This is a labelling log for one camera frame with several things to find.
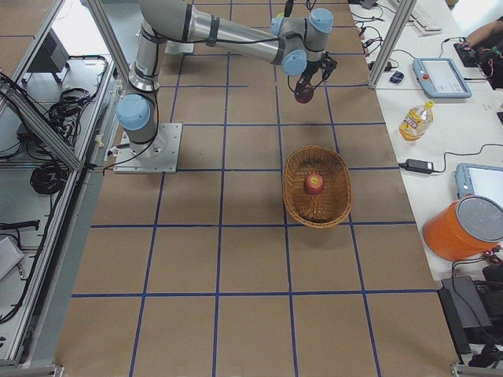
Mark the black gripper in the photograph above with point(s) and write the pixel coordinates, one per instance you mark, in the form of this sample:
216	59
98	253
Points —
309	75

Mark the dark red apple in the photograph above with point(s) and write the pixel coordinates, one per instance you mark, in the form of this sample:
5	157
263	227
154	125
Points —
305	98

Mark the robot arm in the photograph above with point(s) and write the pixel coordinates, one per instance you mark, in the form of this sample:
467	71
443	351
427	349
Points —
296	44
289	5

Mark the woven wicker basket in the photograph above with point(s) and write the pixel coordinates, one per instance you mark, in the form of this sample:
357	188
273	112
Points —
334	204

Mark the small blue device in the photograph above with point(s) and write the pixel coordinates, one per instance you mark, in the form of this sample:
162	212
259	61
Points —
397	77

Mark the yellow drink bottle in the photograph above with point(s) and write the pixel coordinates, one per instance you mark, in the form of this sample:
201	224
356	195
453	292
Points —
417	121

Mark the blue teach pendant far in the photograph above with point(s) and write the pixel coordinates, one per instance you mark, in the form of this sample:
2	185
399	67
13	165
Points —
439	78

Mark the blue teach pendant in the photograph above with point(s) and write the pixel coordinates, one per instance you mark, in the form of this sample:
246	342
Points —
439	78
479	180

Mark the black power adapter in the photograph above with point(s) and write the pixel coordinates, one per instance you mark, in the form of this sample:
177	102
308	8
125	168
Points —
417	166

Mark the blue teach pendant near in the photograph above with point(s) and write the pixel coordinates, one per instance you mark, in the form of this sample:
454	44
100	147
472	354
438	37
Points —
479	180

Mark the orange bucket with grey lid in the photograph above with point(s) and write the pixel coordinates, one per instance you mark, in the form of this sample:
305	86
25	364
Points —
468	226

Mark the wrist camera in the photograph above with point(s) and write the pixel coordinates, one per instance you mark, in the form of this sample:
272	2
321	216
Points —
327	66

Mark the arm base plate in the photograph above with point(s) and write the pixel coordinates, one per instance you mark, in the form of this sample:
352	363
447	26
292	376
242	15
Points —
178	48
160	157

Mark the aluminium frame post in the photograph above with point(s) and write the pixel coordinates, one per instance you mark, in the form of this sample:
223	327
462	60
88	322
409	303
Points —
394	32

